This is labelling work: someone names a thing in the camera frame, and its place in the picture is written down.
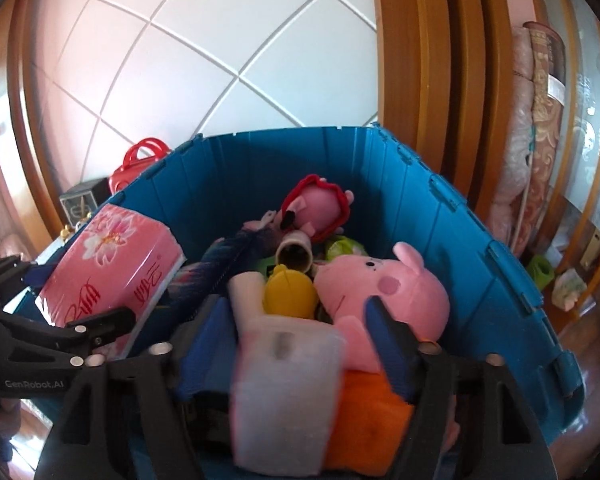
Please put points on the rolled brown patterned rug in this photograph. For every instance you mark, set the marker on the rolled brown patterned rug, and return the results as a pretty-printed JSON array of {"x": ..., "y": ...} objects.
[{"x": 545, "y": 110}]

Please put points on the white plastic bag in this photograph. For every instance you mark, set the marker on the white plastic bag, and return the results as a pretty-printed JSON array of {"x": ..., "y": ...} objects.
[{"x": 570, "y": 290}]

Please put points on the rolled pink quilt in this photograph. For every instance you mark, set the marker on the rolled pink quilt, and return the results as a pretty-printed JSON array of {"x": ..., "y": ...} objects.
[{"x": 512, "y": 160}]

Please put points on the pink pig plush orange dress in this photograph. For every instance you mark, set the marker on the pink pig plush orange dress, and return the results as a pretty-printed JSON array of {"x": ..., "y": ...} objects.
[{"x": 380, "y": 280}]

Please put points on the small white tissue pack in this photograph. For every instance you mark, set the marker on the small white tissue pack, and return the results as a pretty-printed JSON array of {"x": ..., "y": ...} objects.
[{"x": 280, "y": 385}]

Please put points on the green object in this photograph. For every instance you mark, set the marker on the green object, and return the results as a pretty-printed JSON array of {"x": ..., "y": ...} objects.
[{"x": 541, "y": 272}]

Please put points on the pink tissue pack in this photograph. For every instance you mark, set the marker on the pink tissue pack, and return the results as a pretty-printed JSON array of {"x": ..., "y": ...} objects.
[{"x": 110, "y": 260}]

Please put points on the wide wooden door frame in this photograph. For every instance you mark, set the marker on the wide wooden door frame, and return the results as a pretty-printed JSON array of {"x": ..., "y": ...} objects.
[{"x": 430, "y": 60}]

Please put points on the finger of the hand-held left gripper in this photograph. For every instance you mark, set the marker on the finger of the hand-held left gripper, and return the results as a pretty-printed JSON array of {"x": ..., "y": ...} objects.
[
  {"x": 10, "y": 275},
  {"x": 105, "y": 325}
]

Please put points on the yellow plush toy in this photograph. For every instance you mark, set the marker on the yellow plush toy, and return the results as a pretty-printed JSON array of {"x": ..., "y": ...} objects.
[{"x": 287, "y": 292}]

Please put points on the small pig plush red dress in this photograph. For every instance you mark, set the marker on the small pig plush red dress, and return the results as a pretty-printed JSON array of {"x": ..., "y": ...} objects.
[{"x": 315, "y": 205}]

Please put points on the cardboard tube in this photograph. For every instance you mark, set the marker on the cardboard tube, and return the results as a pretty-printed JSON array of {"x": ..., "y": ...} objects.
[{"x": 295, "y": 255}]

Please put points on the blue plastic storage bin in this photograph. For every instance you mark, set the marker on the blue plastic storage bin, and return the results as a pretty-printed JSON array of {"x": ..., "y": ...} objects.
[{"x": 430, "y": 200}]

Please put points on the blue fluffy feather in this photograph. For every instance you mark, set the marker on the blue fluffy feather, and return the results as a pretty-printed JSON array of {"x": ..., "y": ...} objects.
[{"x": 220, "y": 255}]

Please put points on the dark glass display box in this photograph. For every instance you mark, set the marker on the dark glass display box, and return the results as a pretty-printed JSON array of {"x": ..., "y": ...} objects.
[{"x": 80, "y": 200}]

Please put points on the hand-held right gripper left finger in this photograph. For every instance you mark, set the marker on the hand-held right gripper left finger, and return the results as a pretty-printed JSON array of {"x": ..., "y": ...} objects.
[{"x": 205, "y": 357}]

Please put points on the red hard carry case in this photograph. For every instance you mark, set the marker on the red hard carry case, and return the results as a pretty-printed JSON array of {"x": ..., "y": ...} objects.
[{"x": 140, "y": 165}]

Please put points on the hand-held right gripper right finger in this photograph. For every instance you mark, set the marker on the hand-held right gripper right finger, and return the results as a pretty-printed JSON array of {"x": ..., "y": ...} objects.
[{"x": 386, "y": 342}]

